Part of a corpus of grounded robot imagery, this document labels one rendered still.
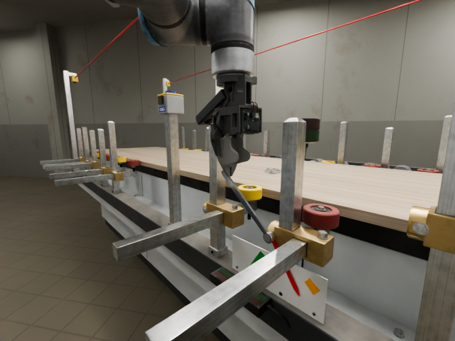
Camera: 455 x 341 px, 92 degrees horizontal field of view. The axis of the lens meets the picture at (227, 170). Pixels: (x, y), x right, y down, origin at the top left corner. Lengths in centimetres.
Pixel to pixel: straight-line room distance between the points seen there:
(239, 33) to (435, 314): 55
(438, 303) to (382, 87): 445
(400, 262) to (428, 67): 459
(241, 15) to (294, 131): 24
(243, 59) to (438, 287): 48
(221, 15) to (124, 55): 507
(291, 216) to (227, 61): 34
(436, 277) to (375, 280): 30
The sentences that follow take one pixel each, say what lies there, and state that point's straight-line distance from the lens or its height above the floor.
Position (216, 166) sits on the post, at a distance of 63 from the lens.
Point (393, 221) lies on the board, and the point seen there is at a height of 89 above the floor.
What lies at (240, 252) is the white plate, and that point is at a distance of 63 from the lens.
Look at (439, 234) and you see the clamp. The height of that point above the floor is 94.
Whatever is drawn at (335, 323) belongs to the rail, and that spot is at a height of 70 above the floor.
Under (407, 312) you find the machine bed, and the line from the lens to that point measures 76.
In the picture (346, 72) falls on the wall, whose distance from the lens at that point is 465.
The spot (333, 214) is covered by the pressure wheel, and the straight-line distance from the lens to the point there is 53.
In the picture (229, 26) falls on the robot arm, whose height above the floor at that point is 128.
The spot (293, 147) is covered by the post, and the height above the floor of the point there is 105.
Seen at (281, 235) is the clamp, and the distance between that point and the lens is 52.
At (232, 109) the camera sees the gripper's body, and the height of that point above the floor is 113.
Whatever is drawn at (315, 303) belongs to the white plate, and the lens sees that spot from 55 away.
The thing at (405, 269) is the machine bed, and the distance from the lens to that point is 70.
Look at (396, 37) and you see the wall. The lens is 502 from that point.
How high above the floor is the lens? 108
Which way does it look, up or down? 10 degrees down
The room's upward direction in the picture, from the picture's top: straight up
